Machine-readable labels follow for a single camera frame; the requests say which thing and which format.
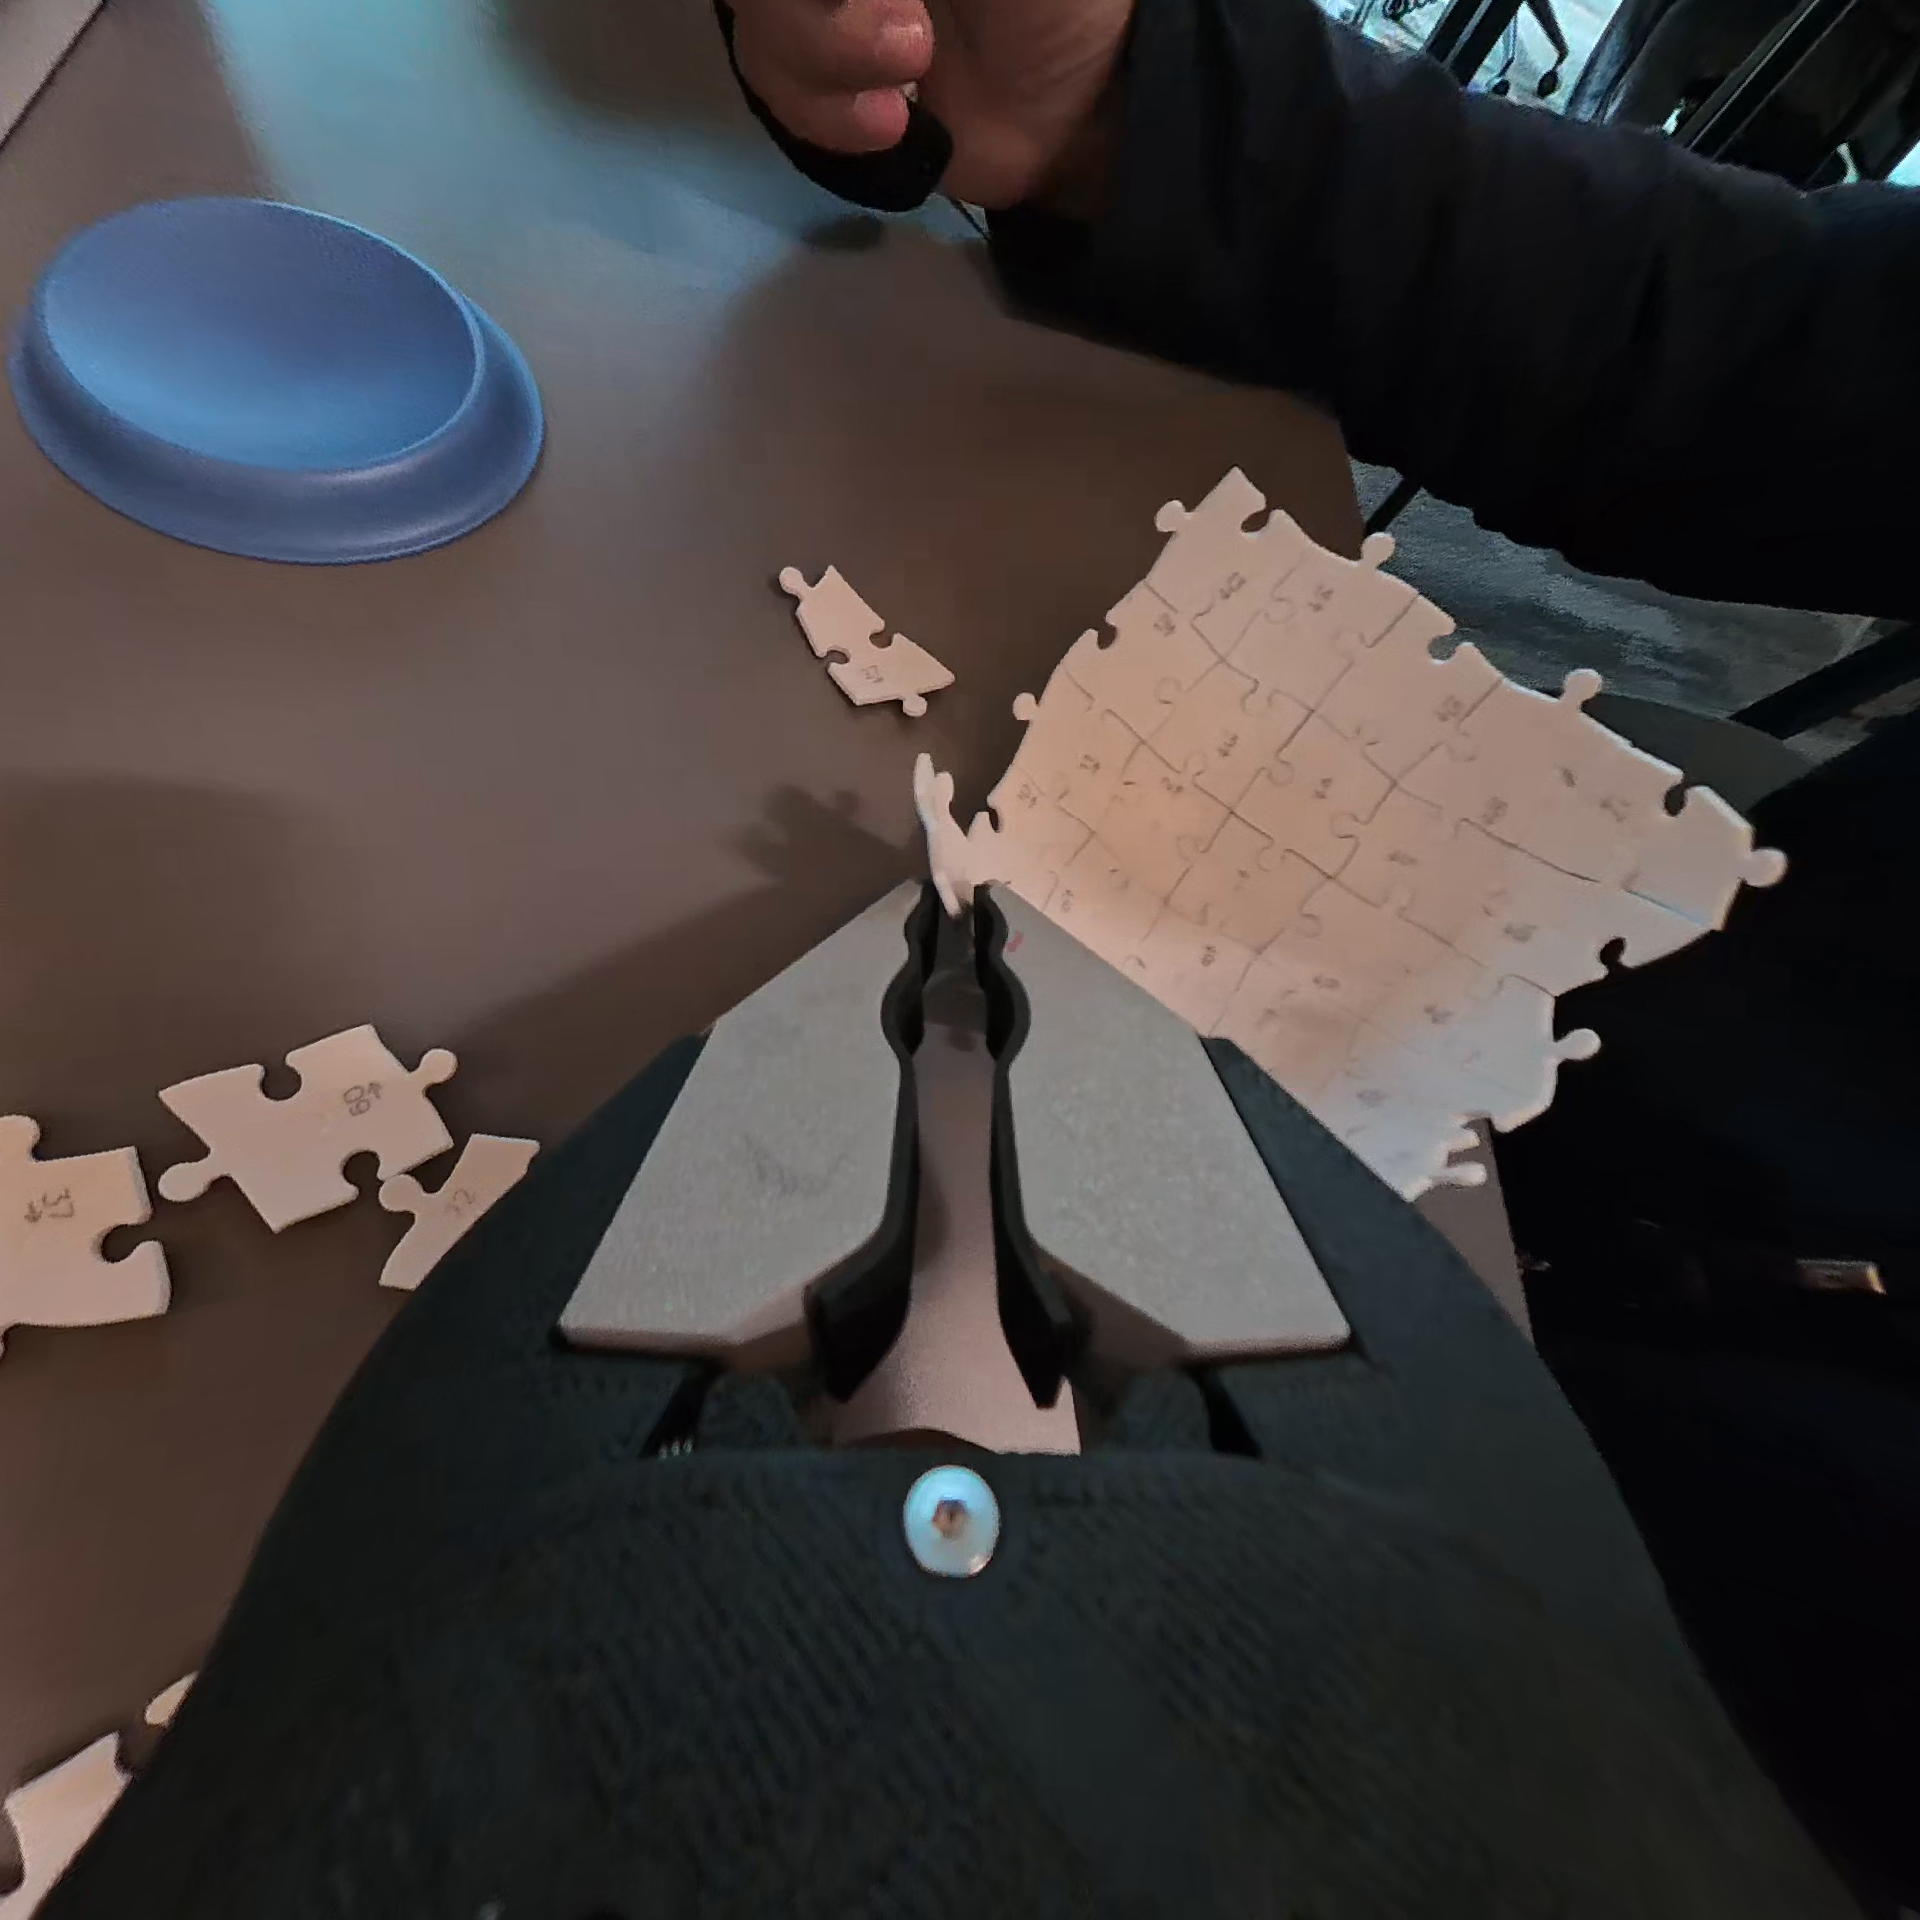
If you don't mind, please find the person's right hand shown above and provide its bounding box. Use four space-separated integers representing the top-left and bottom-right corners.
737 0 1140 213

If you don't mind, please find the partly built white puzzle ball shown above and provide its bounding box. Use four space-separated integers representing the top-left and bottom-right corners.
909 468 1788 1200

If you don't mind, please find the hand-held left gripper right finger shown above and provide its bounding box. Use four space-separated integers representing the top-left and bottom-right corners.
970 883 1355 1417

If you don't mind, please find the blue round plastic dish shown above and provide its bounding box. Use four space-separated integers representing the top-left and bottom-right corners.
8 200 547 568

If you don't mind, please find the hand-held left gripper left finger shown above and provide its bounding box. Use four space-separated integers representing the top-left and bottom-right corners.
555 883 940 1403

